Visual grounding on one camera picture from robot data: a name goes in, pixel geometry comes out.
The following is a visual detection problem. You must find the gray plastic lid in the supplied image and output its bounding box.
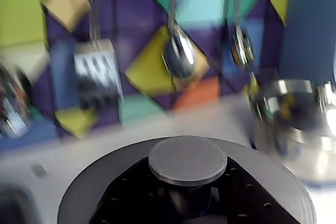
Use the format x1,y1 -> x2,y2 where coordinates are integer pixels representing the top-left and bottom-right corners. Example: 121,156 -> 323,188
57,135 -> 315,224

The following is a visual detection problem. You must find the steel slotted spatula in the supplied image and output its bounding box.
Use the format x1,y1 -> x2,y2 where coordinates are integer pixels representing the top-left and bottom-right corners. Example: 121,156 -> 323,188
67,0 -> 125,111

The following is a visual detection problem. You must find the blue toy kitchen unit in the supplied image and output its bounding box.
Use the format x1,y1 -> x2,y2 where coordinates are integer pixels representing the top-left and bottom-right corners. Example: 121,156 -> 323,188
0,0 -> 336,224

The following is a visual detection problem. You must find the steel skimmer spoon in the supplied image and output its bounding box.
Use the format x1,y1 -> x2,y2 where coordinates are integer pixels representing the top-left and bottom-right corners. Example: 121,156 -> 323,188
0,65 -> 36,141

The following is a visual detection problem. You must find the gray toy sink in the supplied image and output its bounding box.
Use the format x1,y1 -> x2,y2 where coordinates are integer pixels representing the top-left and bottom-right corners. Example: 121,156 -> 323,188
0,184 -> 44,224

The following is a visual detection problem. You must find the steel ladle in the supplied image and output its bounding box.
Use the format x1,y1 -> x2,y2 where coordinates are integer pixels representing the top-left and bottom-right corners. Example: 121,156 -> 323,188
161,0 -> 198,79

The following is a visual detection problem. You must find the shiny steel pot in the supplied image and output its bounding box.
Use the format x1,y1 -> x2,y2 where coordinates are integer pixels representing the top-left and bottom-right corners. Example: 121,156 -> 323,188
248,79 -> 336,182

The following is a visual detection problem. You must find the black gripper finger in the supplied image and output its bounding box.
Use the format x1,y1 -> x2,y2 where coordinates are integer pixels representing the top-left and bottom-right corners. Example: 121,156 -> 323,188
198,156 -> 298,224
88,156 -> 185,224

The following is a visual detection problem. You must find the small steel spoon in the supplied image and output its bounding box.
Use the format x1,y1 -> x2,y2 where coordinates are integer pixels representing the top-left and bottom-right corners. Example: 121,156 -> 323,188
230,0 -> 256,68

